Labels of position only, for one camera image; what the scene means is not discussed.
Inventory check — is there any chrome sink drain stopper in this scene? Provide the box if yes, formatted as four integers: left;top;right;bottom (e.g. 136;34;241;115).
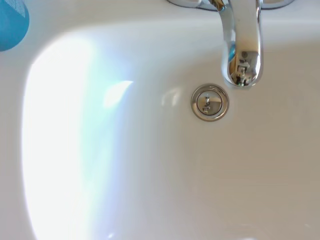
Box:
190;84;230;123

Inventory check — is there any white ceramic sink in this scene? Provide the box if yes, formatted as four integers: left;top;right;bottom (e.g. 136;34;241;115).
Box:
0;0;320;240

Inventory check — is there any chrome faucet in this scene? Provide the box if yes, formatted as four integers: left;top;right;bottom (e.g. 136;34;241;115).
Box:
166;0;296;89

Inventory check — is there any blue plastic bottle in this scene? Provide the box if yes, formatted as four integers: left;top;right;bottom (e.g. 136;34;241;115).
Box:
0;0;31;53

